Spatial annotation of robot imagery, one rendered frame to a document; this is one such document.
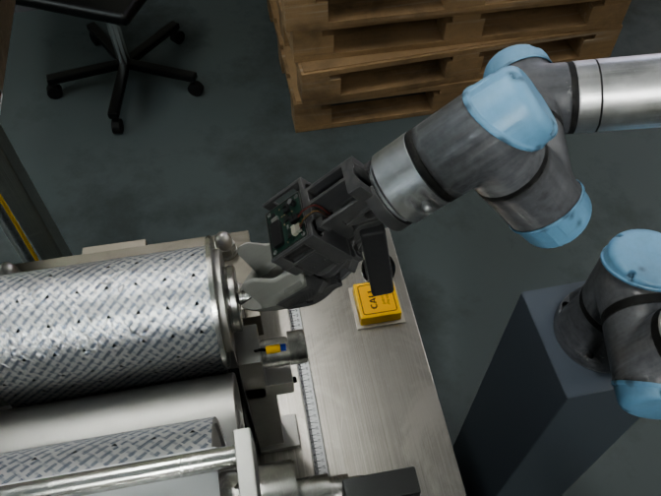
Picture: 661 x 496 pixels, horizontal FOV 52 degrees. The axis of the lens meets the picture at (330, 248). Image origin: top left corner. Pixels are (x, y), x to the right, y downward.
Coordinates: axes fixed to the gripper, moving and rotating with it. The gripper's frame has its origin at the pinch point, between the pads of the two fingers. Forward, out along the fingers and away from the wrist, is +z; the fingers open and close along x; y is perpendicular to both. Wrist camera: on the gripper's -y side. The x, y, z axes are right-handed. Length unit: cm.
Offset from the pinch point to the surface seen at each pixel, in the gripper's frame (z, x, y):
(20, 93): 147, -193, -42
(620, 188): -23, -100, -184
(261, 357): 4.5, 4.2, -4.6
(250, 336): 5.1, 1.4, -3.9
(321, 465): 19.4, 7.9, -31.6
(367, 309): 8.7, -15.3, -37.4
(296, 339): 1.5, 2.3, -7.8
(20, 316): 15.1, 0.7, 18.2
